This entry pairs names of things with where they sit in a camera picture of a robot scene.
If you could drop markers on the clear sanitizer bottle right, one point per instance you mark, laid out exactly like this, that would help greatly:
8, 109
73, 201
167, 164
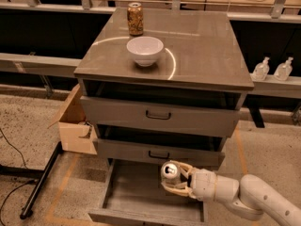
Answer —
284, 70

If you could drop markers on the grey middle drawer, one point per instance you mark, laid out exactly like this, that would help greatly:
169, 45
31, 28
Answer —
156, 154

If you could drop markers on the clear sanitizer bottle left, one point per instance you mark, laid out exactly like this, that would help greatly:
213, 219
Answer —
261, 70

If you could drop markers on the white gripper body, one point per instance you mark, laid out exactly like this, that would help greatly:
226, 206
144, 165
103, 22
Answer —
203, 184

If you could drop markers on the black metal floor bar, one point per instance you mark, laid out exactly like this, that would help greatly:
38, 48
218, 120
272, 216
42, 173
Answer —
27, 210

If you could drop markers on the silver 7up can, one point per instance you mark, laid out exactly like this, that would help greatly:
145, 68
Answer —
170, 175

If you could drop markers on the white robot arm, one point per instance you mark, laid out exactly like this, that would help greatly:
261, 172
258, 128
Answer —
248, 198

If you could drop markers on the grey top drawer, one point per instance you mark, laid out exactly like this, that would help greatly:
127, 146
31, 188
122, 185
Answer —
159, 117

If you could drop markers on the brown patterned drink can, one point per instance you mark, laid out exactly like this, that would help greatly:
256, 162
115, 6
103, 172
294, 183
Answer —
135, 19

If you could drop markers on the clear sanitizer bottle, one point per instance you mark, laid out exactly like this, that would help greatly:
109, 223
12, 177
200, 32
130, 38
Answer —
261, 70
284, 70

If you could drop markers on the grey bottom drawer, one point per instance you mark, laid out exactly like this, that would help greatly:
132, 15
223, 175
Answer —
133, 196

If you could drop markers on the grey drawer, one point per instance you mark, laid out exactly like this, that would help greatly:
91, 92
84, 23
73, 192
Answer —
133, 196
156, 154
159, 117

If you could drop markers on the cardboard box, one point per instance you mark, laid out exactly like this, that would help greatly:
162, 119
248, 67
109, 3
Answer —
76, 133

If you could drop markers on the grey drawer cabinet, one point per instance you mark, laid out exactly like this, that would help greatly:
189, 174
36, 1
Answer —
201, 66

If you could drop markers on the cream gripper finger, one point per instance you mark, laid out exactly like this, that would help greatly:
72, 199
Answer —
181, 189
185, 169

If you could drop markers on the white ceramic bowl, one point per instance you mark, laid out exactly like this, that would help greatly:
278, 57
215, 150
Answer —
144, 50

